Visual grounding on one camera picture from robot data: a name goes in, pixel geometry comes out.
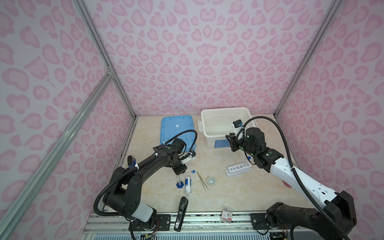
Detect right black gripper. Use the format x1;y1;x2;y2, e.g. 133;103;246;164
224;132;257;157

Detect metal tweezers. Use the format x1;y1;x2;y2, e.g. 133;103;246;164
197;172;209;192

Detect black stapler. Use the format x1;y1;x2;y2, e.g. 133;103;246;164
174;197;189;232

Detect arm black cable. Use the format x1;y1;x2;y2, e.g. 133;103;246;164
239;115;352;240
92;129;198;217

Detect white blue small bottle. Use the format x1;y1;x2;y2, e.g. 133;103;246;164
185;177;192;196

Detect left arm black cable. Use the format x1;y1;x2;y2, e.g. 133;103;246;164
92;129;198;217

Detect blue plastic bin lid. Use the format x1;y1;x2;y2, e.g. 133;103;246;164
160;116;195;151

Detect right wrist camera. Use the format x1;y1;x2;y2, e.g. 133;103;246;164
233;120;244;136

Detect blue base glass funnel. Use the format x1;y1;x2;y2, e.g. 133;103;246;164
176;176;184;189

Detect white test tube rack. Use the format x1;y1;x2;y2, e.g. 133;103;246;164
226;162;252;177

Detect white plastic storage bin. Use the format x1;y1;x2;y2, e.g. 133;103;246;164
199;107;252;149

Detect small white ceramic bowl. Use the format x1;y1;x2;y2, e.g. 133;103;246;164
207;177;216;186

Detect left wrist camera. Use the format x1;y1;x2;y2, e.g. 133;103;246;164
180;150;196;164

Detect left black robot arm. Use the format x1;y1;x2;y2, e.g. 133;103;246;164
93;138;187;223

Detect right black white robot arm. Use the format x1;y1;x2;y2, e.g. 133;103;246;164
226;128;357;240

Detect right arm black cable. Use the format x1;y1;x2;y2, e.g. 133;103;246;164
239;115;352;240

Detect clear box red label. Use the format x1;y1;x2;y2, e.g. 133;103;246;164
221;206;233;224

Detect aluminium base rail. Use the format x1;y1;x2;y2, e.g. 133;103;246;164
81;211;321;240

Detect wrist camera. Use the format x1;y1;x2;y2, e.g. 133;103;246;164
180;150;196;164
233;120;244;136

